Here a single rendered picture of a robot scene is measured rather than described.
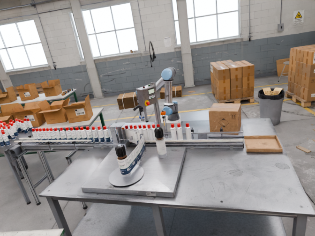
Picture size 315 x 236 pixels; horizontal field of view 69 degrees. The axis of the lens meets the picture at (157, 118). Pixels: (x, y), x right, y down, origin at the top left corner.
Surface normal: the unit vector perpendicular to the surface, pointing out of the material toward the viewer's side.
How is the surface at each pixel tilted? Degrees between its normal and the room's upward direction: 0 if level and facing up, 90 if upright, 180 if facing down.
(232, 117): 90
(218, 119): 90
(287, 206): 0
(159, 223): 90
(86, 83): 90
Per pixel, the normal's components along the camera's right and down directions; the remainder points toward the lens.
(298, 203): -0.15, -0.92
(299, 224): -0.25, 0.40
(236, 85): -0.02, 0.40
